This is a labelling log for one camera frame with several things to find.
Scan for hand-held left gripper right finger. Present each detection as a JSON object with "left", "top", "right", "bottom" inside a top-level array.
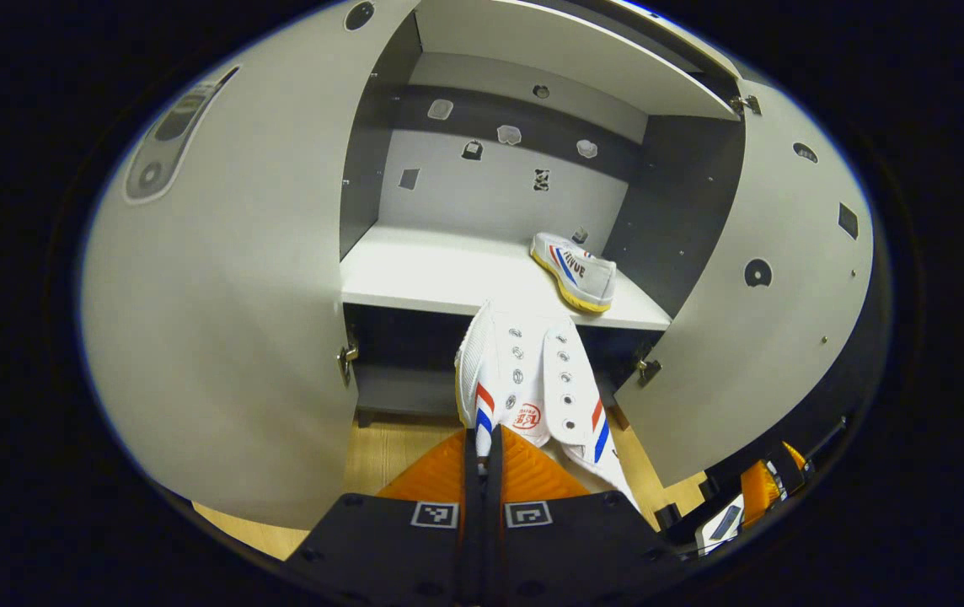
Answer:
[{"left": 484, "top": 424, "right": 687, "bottom": 606}]

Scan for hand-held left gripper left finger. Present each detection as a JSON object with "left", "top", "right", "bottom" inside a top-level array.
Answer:
[{"left": 282, "top": 427, "right": 485, "bottom": 606}]

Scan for white shoe cabinet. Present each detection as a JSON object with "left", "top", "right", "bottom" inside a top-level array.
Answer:
[{"left": 78, "top": 0, "right": 879, "bottom": 532}]

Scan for white striped shoe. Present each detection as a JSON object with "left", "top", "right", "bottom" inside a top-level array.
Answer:
[
  {"left": 454, "top": 301, "right": 643, "bottom": 511},
  {"left": 530, "top": 232, "right": 618, "bottom": 314}
]

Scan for white cabinet door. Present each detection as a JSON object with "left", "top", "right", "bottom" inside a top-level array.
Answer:
[
  {"left": 79, "top": 0, "right": 422, "bottom": 532},
  {"left": 614, "top": 78, "right": 876, "bottom": 488}
]

